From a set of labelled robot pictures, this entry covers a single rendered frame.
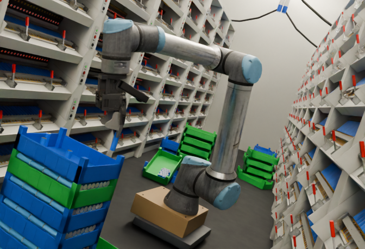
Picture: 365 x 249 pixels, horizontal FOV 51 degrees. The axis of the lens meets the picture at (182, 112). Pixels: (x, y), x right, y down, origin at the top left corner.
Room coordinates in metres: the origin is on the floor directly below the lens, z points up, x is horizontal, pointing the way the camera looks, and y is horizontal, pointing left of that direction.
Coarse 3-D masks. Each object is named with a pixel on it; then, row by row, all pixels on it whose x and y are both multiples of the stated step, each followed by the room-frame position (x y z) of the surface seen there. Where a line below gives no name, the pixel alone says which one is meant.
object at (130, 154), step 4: (116, 152) 3.04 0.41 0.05; (120, 152) 3.08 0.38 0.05; (124, 152) 3.13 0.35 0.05; (128, 152) 3.17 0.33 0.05; (132, 152) 3.26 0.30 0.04; (112, 156) 2.88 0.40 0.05; (116, 156) 2.92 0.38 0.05; (124, 156) 3.10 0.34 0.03; (128, 156) 3.19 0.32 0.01; (132, 156) 3.29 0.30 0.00; (0, 184) 1.73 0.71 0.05; (0, 188) 1.69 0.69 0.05
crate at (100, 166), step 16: (64, 128) 1.39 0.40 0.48; (16, 144) 1.22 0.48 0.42; (32, 144) 1.19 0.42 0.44; (48, 144) 1.36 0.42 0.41; (64, 144) 1.39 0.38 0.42; (80, 144) 1.35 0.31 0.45; (48, 160) 1.15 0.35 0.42; (64, 160) 1.13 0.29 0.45; (80, 160) 1.10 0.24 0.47; (96, 160) 1.32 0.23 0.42; (112, 160) 1.29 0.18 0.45; (64, 176) 1.12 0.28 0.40; (80, 176) 1.10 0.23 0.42; (96, 176) 1.16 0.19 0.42; (112, 176) 1.24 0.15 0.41
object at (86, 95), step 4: (88, 72) 2.37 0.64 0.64; (92, 72) 2.43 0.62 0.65; (84, 88) 2.03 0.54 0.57; (84, 92) 2.10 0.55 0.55; (88, 92) 2.14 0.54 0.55; (84, 96) 2.08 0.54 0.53; (88, 96) 2.12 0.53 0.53; (92, 96) 2.17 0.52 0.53; (80, 100) 2.08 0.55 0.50; (84, 100) 2.12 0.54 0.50; (88, 100) 2.16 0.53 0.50; (92, 100) 2.21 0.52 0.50
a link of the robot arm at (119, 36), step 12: (108, 24) 1.16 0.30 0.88; (120, 24) 1.16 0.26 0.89; (132, 24) 1.19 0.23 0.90; (108, 36) 1.17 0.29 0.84; (120, 36) 1.16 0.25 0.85; (132, 36) 1.19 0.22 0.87; (108, 48) 1.17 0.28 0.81; (120, 48) 1.17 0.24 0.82; (132, 48) 1.21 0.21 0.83; (120, 60) 1.18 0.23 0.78
